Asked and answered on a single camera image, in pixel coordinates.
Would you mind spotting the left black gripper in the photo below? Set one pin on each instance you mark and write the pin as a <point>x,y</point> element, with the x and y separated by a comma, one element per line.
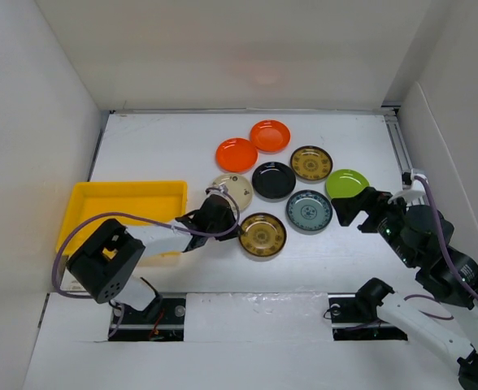
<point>230,222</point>

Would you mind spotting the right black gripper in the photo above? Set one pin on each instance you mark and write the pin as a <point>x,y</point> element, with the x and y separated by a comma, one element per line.
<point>345,208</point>

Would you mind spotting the cream floral plate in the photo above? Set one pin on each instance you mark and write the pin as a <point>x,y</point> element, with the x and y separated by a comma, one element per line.
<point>239,188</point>

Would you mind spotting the yellow patterned plate front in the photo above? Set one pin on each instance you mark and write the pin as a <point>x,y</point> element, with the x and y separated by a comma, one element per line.
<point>262,235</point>

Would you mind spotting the yellow patterned plate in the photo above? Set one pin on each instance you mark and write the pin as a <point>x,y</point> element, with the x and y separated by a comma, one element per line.
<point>262,235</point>
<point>311,163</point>

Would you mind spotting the black plate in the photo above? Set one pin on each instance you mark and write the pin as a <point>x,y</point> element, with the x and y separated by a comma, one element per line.
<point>273,180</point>

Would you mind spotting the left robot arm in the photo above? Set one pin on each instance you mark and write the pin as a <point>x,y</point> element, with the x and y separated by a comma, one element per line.
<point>104,263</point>

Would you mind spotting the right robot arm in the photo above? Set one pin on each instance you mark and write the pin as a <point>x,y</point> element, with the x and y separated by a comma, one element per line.
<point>453,284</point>

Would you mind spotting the yellow plastic bin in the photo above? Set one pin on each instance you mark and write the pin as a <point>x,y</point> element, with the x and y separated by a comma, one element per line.
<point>158,200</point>

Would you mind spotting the green plate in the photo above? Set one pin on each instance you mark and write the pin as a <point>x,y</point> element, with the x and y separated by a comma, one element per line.
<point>345,183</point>

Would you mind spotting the blue patterned plate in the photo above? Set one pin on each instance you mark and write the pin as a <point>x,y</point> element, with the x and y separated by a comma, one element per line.
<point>309,210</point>

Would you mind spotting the orange plate left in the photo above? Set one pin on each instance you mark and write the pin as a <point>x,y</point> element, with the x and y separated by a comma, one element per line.
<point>236,155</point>

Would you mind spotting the orange plate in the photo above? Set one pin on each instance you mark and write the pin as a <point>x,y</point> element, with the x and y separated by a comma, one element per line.
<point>236,155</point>
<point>270,135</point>

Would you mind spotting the yellow patterned plate rear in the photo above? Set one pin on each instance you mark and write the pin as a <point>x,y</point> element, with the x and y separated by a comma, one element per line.
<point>311,163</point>

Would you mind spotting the orange plate rear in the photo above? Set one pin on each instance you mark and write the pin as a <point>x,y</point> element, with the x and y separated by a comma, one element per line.
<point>270,135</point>

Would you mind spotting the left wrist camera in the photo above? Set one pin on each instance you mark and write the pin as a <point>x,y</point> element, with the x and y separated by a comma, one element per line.
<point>220,190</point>

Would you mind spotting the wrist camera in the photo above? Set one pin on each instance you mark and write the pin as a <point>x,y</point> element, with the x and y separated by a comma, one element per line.
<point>412,188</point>
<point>220,190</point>

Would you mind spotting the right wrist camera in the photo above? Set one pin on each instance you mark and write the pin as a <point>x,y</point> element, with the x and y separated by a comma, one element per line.
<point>412,188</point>

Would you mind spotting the right aluminium rail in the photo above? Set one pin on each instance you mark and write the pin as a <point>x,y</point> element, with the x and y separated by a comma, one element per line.
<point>399,146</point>

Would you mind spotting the left base mount slot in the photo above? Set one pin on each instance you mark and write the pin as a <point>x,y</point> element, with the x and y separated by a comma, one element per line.
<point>167,326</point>

